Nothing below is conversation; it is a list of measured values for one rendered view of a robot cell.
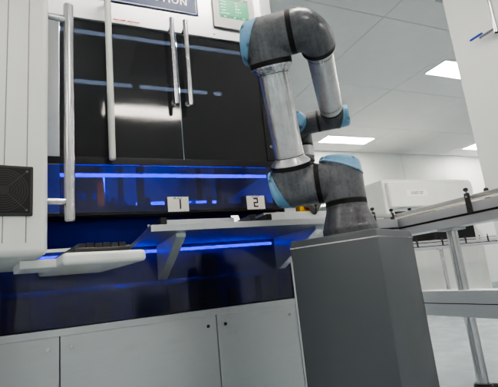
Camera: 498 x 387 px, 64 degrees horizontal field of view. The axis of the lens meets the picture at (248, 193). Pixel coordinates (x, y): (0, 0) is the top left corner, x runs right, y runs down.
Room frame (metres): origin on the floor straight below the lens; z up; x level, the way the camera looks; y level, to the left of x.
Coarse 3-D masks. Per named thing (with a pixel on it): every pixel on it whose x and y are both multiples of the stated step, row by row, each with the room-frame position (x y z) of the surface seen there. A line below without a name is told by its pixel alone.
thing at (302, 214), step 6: (258, 216) 1.38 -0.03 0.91; (276, 216) 1.36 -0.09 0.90; (282, 216) 1.37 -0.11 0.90; (288, 216) 1.38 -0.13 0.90; (294, 216) 1.39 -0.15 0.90; (300, 216) 1.40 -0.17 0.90; (306, 216) 1.41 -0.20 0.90; (312, 216) 1.42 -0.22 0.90; (318, 216) 1.43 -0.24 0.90; (324, 216) 1.44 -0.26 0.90
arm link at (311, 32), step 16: (304, 16) 0.90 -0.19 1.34; (320, 16) 0.93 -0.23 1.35; (304, 32) 0.91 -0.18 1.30; (320, 32) 0.93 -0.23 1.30; (304, 48) 0.96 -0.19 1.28; (320, 48) 0.96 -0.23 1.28; (320, 64) 1.03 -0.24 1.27; (320, 80) 1.09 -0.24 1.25; (336, 80) 1.11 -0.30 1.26; (320, 96) 1.16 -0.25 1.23; (336, 96) 1.16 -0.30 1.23; (320, 112) 1.26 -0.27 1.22; (336, 112) 1.23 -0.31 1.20; (320, 128) 1.30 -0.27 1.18; (336, 128) 1.31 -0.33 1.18
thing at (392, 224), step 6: (372, 210) 2.08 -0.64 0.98; (378, 216) 2.14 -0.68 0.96; (384, 216) 2.15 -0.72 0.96; (390, 216) 2.17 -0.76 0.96; (378, 222) 2.10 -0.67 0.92; (384, 222) 2.12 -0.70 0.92; (390, 222) 2.13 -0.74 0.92; (396, 222) 2.15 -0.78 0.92; (384, 228) 2.12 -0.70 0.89; (390, 228) 2.13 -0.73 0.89; (396, 228) 2.15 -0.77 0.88
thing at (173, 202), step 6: (168, 198) 1.55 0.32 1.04; (174, 198) 1.56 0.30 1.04; (180, 198) 1.57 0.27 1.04; (186, 198) 1.58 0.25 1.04; (168, 204) 1.55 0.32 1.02; (174, 204) 1.56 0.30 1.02; (186, 204) 1.58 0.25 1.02; (168, 210) 1.55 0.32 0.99; (174, 210) 1.56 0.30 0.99; (180, 210) 1.57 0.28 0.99; (186, 210) 1.58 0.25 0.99
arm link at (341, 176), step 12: (324, 156) 1.10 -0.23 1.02; (336, 156) 1.07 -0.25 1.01; (348, 156) 1.07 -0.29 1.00; (324, 168) 1.08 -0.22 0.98; (336, 168) 1.07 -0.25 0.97; (348, 168) 1.06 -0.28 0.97; (360, 168) 1.08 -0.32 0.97; (324, 180) 1.08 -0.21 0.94; (336, 180) 1.07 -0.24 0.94; (348, 180) 1.06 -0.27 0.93; (360, 180) 1.08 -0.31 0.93; (324, 192) 1.09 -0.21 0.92; (336, 192) 1.07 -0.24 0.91; (348, 192) 1.06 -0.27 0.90; (360, 192) 1.07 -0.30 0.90
